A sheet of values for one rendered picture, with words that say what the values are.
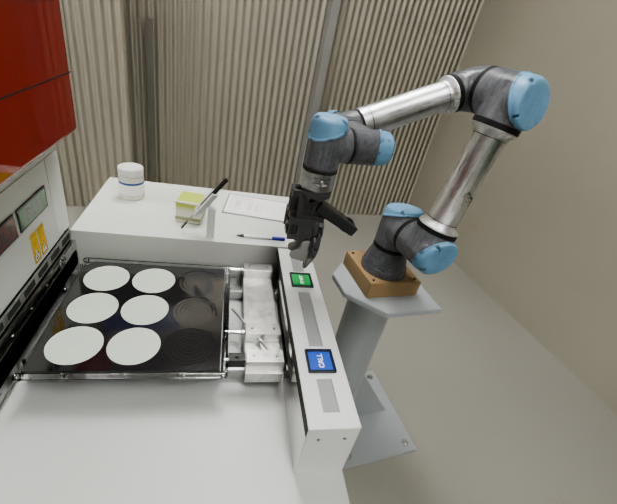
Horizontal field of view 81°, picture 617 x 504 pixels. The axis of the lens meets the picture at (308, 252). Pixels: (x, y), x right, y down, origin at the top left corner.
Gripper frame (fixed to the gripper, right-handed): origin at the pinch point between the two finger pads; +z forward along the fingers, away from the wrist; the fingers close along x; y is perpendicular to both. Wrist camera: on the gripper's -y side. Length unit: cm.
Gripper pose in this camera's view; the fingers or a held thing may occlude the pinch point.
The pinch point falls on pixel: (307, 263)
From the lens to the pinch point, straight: 90.5
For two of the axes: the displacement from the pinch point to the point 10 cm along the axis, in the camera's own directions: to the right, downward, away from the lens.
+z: -1.9, 8.3, 5.2
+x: 1.6, 5.5, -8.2
